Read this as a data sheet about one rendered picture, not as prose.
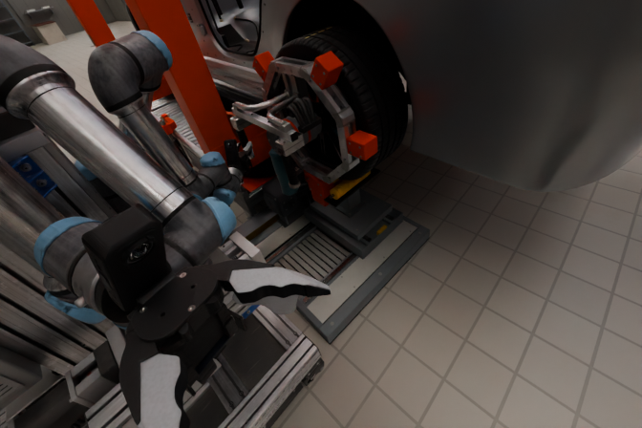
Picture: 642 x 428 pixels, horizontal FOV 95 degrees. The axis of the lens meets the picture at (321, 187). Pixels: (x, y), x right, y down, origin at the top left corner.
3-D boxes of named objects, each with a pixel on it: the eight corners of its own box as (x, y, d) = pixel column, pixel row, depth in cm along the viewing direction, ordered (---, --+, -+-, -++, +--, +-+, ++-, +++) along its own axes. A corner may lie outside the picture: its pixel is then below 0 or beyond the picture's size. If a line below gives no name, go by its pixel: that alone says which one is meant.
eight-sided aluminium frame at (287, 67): (363, 190, 131) (350, 67, 96) (353, 199, 128) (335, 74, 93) (290, 152, 166) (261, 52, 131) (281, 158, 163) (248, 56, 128)
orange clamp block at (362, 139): (360, 144, 116) (378, 151, 111) (347, 154, 113) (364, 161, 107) (358, 129, 112) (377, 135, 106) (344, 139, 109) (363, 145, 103)
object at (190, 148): (260, 204, 199) (249, 180, 186) (248, 212, 195) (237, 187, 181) (152, 117, 358) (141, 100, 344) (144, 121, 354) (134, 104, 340)
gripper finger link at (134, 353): (199, 408, 20) (192, 307, 27) (190, 396, 19) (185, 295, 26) (122, 446, 19) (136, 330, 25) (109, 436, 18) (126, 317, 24)
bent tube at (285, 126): (327, 109, 108) (322, 81, 101) (286, 133, 100) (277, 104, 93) (297, 99, 120) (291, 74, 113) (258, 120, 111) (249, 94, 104)
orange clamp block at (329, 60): (336, 82, 107) (344, 63, 99) (321, 91, 103) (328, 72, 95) (324, 69, 108) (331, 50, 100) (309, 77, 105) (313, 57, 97)
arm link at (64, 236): (117, 241, 44) (76, 200, 38) (161, 266, 38) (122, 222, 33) (62, 286, 39) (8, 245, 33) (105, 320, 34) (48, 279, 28)
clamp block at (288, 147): (305, 145, 107) (302, 132, 104) (286, 157, 103) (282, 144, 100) (296, 140, 110) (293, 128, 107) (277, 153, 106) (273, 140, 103)
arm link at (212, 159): (206, 169, 94) (221, 194, 101) (224, 149, 102) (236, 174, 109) (187, 168, 96) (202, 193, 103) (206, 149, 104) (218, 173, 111)
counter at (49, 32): (59, 37, 1468) (47, 20, 1419) (67, 39, 1331) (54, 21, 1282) (43, 42, 1434) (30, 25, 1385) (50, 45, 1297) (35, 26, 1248)
